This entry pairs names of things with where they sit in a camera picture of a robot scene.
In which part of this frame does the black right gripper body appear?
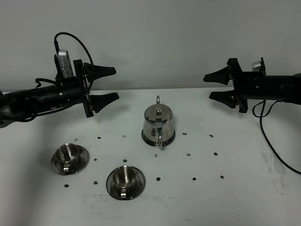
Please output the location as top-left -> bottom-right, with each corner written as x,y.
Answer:
227,58 -> 264,113

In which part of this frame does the stainless steel teacup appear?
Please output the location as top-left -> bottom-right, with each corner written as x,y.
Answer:
55,144 -> 79,172
112,166 -> 137,200

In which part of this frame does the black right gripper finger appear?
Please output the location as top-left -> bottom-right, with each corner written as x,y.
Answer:
203,66 -> 232,85
209,91 -> 236,108

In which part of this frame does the right steel saucer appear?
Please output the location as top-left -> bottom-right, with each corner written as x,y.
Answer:
106,166 -> 146,201

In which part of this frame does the right stainless steel teacup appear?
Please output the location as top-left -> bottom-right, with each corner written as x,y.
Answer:
112,166 -> 137,200

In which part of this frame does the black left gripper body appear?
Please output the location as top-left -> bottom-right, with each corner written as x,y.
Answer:
55,60 -> 94,118

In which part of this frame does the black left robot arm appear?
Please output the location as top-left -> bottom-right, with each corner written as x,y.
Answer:
0,60 -> 119,128

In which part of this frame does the stainless steel teapot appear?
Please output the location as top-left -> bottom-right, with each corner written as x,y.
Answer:
142,96 -> 175,150

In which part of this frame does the black left camera cable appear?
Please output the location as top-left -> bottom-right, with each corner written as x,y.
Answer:
54,32 -> 95,95

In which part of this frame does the steel saucer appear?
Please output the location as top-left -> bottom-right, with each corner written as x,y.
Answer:
106,166 -> 146,201
51,145 -> 90,176

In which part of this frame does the left stainless steel teacup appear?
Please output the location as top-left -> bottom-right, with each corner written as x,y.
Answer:
55,144 -> 79,172

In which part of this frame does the black right camera cable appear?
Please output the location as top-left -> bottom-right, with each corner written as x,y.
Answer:
252,100 -> 301,175

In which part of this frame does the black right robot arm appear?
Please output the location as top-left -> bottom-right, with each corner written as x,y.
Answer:
203,58 -> 301,113

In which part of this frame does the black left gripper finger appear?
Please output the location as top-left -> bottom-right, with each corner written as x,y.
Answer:
90,92 -> 119,113
84,63 -> 116,82

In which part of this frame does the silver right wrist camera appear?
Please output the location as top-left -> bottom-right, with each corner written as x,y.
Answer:
251,57 -> 266,76

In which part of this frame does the left steel saucer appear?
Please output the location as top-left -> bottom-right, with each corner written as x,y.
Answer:
51,145 -> 90,176

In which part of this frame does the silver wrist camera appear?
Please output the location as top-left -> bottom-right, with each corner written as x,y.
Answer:
251,57 -> 266,76
54,49 -> 73,79

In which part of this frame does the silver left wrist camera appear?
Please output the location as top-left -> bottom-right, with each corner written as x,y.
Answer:
54,49 -> 73,79

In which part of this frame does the black camera cable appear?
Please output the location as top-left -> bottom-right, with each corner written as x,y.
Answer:
252,100 -> 301,175
54,32 -> 95,95

